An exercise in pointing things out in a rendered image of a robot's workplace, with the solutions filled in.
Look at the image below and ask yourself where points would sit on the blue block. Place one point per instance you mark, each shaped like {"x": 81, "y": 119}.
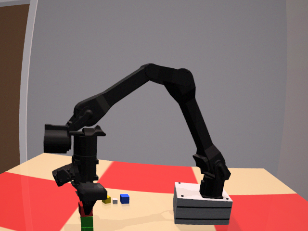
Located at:
{"x": 124, "y": 198}

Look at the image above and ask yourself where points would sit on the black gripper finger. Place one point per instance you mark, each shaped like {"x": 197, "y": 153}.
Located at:
{"x": 88, "y": 206}
{"x": 74, "y": 185}

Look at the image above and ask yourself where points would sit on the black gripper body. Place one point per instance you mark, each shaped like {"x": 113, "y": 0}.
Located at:
{"x": 88, "y": 190}

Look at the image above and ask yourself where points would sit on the yellow block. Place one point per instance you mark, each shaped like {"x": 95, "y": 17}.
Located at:
{"x": 107, "y": 201}

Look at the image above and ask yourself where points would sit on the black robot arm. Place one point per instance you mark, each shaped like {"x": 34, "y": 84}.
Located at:
{"x": 180, "y": 85}

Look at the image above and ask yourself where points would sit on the red block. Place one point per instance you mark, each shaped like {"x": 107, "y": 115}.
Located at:
{"x": 81, "y": 210}

